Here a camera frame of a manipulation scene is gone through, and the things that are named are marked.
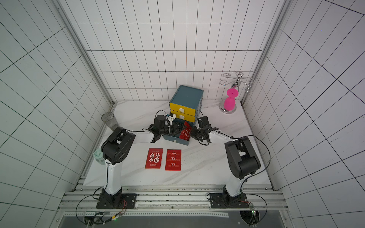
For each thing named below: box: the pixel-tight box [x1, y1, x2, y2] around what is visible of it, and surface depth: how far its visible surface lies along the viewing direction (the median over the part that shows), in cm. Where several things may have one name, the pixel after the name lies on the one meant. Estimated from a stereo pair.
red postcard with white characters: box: [144, 147, 164, 169], surface depth 90 cm
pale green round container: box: [93, 150, 105, 162], surface depth 81 cm
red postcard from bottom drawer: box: [179, 121, 193, 142], surface depth 97 cm
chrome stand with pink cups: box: [218, 71, 256, 114], surface depth 100 cm
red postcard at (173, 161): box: [164, 149, 183, 171], surface depth 89 cm
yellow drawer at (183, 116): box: [170, 109, 196, 123], surface depth 96 cm
